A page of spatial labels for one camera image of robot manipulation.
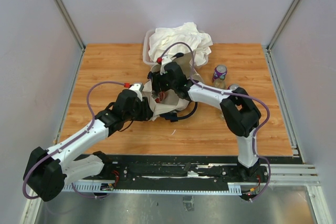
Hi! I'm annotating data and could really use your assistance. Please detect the white crumpled cloth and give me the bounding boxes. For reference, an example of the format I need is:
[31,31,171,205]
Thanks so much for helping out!
[149,22,213,67]

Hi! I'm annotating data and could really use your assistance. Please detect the white plastic basket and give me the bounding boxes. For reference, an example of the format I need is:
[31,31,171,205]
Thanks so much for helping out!
[142,29,155,66]

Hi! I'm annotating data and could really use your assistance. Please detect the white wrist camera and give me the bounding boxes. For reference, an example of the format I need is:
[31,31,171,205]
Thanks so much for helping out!
[124,82,144,101]
[156,55,173,75]

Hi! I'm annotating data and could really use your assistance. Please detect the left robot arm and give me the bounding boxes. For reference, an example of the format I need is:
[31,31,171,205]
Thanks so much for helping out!
[23,83,152,201]

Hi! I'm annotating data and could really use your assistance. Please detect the red coke can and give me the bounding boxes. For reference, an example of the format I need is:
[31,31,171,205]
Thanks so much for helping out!
[155,92,166,103]

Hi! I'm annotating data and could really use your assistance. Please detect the beige canvas tote bag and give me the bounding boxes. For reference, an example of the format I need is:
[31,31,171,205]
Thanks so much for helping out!
[142,52,204,122]

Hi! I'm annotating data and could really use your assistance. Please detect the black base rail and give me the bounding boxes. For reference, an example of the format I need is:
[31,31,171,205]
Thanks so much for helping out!
[65,153,271,196]

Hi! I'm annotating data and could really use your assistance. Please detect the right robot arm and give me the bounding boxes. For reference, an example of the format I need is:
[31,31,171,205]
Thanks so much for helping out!
[148,62,261,182]

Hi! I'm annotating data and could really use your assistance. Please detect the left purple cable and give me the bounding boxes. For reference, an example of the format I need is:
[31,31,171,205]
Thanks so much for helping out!
[22,81,127,200]

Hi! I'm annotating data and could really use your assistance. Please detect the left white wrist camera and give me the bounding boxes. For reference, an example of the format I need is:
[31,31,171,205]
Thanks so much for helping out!
[124,82,144,101]

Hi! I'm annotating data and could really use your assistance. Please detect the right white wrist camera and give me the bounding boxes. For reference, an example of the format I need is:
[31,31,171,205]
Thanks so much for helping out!
[156,55,173,75]

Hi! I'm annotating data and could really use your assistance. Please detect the purple fanta can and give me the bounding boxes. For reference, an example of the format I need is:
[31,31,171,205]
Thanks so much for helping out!
[228,84,240,90]
[212,65,227,82]

